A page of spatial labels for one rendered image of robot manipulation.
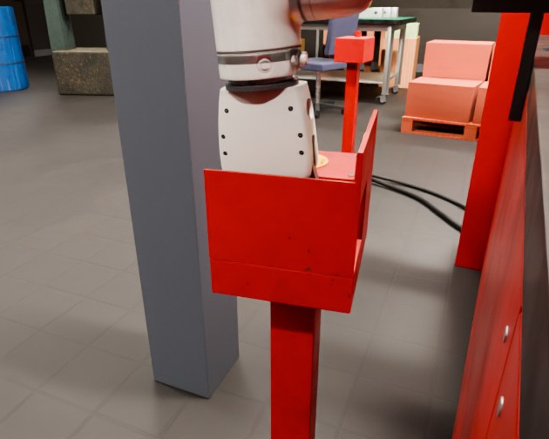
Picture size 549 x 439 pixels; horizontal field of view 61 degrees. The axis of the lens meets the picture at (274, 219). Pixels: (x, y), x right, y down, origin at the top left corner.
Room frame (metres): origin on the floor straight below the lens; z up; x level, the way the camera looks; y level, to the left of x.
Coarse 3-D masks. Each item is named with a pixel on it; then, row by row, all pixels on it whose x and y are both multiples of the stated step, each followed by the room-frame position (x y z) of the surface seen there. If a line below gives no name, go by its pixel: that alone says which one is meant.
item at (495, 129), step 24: (504, 24) 1.64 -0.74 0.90; (504, 48) 1.63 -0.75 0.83; (504, 72) 1.62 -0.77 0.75; (504, 96) 1.62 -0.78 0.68; (504, 120) 1.61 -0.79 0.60; (480, 144) 1.64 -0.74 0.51; (504, 144) 1.60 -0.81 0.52; (480, 168) 1.63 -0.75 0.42; (480, 192) 1.62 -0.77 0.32; (480, 216) 1.62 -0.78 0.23; (480, 240) 1.61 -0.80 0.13; (456, 264) 1.64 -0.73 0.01; (480, 264) 1.60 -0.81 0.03
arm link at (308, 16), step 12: (300, 0) 0.45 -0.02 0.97; (312, 0) 0.45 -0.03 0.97; (324, 0) 0.44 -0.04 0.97; (336, 0) 0.44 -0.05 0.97; (348, 0) 0.44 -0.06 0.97; (360, 0) 0.44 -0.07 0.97; (372, 0) 0.46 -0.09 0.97; (312, 12) 0.45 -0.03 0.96; (324, 12) 0.45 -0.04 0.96; (336, 12) 0.45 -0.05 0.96; (348, 12) 0.45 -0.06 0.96; (360, 12) 0.46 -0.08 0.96
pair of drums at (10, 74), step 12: (0, 12) 5.84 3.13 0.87; (12, 12) 6.04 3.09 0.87; (0, 24) 5.82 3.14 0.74; (12, 24) 5.98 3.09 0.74; (0, 36) 5.79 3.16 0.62; (12, 36) 5.92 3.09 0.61; (0, 48) 5.77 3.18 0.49; (12, 48) 5.89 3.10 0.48; (0, 60) 5.76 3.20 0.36; (12, 60) 5.86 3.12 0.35; (24, 60) 6.11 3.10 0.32; (0, 72) 5.74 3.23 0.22; (12, 72) 5.83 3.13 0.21; (24, 72) 6.02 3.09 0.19; (0, 84) 5.73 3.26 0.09; (12, 84) 5.80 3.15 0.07; (24, 84) 5.96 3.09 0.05
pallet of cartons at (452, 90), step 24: (432, 48) 4.07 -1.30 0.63; (456, 48) 3.99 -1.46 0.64; (480, 48) 3.90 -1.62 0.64; (432, 72) 4.06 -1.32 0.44; (456, 72) 3.98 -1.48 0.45; (480, 72) 3.89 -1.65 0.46; (408, 96) 3.81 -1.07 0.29; (432, 96) 3.71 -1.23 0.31; (456, 96) 3.62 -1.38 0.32; (480, 96) 3.54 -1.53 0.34; (408, 120) 3.78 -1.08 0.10; (432, 120) 3.68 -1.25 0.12; (456, 120) 3.61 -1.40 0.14; (480, 120) 3.52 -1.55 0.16
